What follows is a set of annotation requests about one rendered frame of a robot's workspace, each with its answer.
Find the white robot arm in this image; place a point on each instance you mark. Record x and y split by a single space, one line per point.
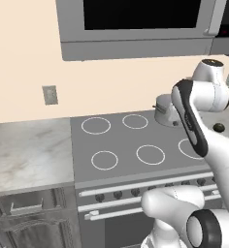
216 151

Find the grey stove with hob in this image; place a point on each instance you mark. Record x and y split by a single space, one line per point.
126 155

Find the silver pot with lid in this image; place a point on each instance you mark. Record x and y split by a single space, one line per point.
165 113

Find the black stove knob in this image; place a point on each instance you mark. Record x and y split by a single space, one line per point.
185 183
169 185
117 194
152 188
99 197
135 192
201 181

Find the dark green squash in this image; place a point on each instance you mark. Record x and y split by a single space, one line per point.
219 127

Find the grey microwave oven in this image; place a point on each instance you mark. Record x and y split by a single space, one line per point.
136 48

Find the grey drawer front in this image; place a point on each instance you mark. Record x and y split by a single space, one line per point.
58 200

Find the grey oven door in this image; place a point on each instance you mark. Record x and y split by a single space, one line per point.
119 231

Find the grey microwave door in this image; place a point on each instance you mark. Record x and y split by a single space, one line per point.
74 19

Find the grey cupboard door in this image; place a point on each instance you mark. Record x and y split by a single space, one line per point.
39 232

